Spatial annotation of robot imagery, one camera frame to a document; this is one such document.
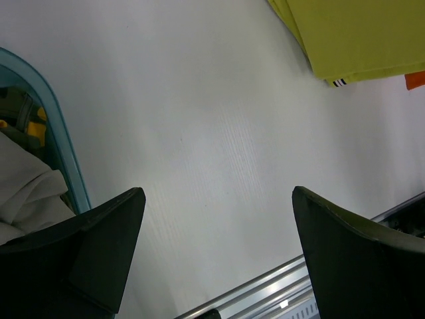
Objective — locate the grey trousers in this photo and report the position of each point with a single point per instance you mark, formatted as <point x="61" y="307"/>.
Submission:
<point x="30" y="193"/>

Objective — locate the camouflage trousers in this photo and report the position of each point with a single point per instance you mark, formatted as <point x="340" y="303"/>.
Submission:
<point x="24" y="121"/>

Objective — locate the orange trousers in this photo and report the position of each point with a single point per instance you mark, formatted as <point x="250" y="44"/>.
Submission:
<point x="414" y="80"/>

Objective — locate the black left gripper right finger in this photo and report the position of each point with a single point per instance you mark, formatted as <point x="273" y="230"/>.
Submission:
<point x="359" y="267"/>

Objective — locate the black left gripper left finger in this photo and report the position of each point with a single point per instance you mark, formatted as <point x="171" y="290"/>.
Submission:
<point x="74" y="269"/>

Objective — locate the teal plastic bin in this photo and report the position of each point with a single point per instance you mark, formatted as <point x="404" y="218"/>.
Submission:
<point x="60" y="153"/>

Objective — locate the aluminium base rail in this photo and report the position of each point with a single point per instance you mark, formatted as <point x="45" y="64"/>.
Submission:
<point x="286" y="291"/>

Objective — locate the yellow-green trousers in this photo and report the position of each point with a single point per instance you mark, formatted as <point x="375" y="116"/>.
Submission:
<point x="353" y="41"/>

